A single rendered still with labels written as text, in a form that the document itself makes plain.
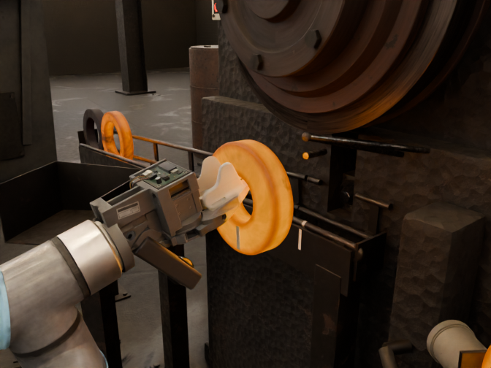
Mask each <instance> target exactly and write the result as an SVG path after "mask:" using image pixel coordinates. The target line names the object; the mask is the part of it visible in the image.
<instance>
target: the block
mask: <svg viewBox="0 0 491 368"><path fill-rule="evenodd" d="M486 222H487V219H486V216H485V215H483V214H482V213H480V212H476V211H473V210H469V209H466V208H464V207H459V206H457V205H454V204H450V203H447V202H443V201H440V202H434V203H432V204H429V205H427V206H424V207H421V208H419V209H418V210H414V211H412V212H409V213H407V214H406V215H405V217H404V219H403V224H402V230H401V236H400V248H399V254H398V260H397V272H396V278H395V290H394V296H393V303H392V314H391V321H390V327H389V339H388V342H391V341H395V340H403V339H406V340H410V342H411V344H412V351H411V352H410V353H405V354H401V355H397V356H395V358H397V359H399V360H401V361H402V362H404V363H405V364H407V365H409V366H410V367H412V368H443V367H442V365H441V364H439V363H438V362H437V361H435V359H434V358H433V357H432V356H431V355H430V353H429V351H428V349H427V337H428V335H429V333H430V332H431V330H432V329H433V328H434V327H435V326H437V325H438V324H439V323H441V322H443V321H448V320H457V321H461V322H463V323H465V324H466V325H467V324H468V316H469V312H470V308H471V301H472V296H473V289H474V285H475V281H476V273H477V269H478V265H479V257H480V253H481V249H482V242H483V237H484V230H485V226H486Z"/></svg>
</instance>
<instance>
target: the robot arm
mask: <svg viewBox="0 0 491 368"><path fill-rule="evenodd" d="M129 178H130V180H131V181H130V183H129V187H130V190H128V191H126V192H124V193H122V194H120V195H118V196H116V197H114V198H112V199H111V200H109V201H107V202H106V201H105V200H103V199H102V198H98V199H96V200H94V201H92V202H90V206H91V208H92V210H93V212H94V215H95V218H94V219H93V221H90V220H86V221H84V222H82V223H81V224H79V225H77V226H75V227H73V228H71V229H69V230H67V231H65V232H64V233H62V234H59V235H58V236H56V237H54V238H52V239H50V240H48V241H47V242H44V243H42V244H41V245H38V246H36V247H35V248H32V249H30V250H28V251H26V252H25V253H23V254H21V255H19V256H17V257H15V258H13V259H11V260H9V261H7V262H5V263H3V264H2V265H0V350H1V349H3V350H5V349H7V348H9V349H10V350H11V351H12V353H13V355H14V356H15V358H16V359H17V360H18V363H19V364H20V365H21V367H22V368H108V363H107V359H106V358H105V356H104V354H103V353H102V352H101V351H100V349H99V348H98V346H97V345H96V343H95V341H94V339H93V337H92V335H91V333H90V331H89V330H88V327H87V326H86V324H85V322H84V320H83V318H82V316H81V314H80V312H79V311H78V309H77V308H76V306H75V305H76V304H77V303H79V302H81V301H83V300H84V299H85V298H87V297H89V296H90V295H92V294H95V293H96V292H97V291H99V290H101V289H103V288H104V287H105V286H107V285H109V284H111V283H112V282H114V281H116V280H117V279H118V278H120V277H121V275H122V272H123V273H124V272H126V271H128V270H130V269H131V268H133V267H134V266H135V260H134V256H133V254H134V255H135V256H137V257H138V258H141V259H142V260H143V261H145V262H147V263H148V264H150V265H151V266H153V267H155V268H156V269H158V270H159V271H161V272H163V273H164V274H166V275H167V277H168V278H169V280H170V281H171V282H173V283H174V284H178V285H184V286H185V287H187V288H188V289H190V290H192V289H194V287H195V286H196V285H197V283H198V282H199V281H200V279H201V278H202V275H201V274H200V273H199V272H198V271H197V270H196V269H195V268H194V265H193V263H192V262H191V260H190V259H188V258H186V257H184V256H176V255H175V254H174V253H173V252H171V251H170V250H168V249H166V248H168V247H169V246H170V245H172V246H175V245H182V244H186V243H187V242H190V241H192V240H194V239H196V238H198V237H203V236H204V235H205V234H207V233H208V232H209V231H212V230H214V229H217V228H218V227H219V226H221V225H223V224H224V223H226V222H227V221H228V220H229V219H230V218H231V216H232V215H233V214H234V213H235V212H236V210H237V209H238V208H239V207H240V203H241V202H242V201H243V200H244V198H245V197H246V195H247V193H248V191H249V190H250V188H249V187H248V185H247V183H246V182H245V180H244V179H243V178H241V177H239V176H238V174H237V172H236V171H235V168H234V167H233V165H232V164H231V163H229V162H226V163H224V164H222V165H220V163H219V161H218V159H217V158H216V157H214V156H209V157H207V158H206V159H205V160H204V161H203V162H202V170H201V175H200V176H199V178H198V179H197V178H196V175H195V172H190V171H189V170H187V169H184V168H183V167H180V166H178V165H176V164H174V163H171V162H169V161H167V160H166V159H163V160H161V161H159V162H157V163H155V164H153V165H151V166H149V167H147V168H145V169H143V170H140V171H138V172H136V173H134V174H132V175H130V176H129ZM131 184H132V187H131ZM202 210H204V211H202ZM159 243H160V244H159ZM162 245H163V246H162ZM165 247H166V248H165Z"/></svg>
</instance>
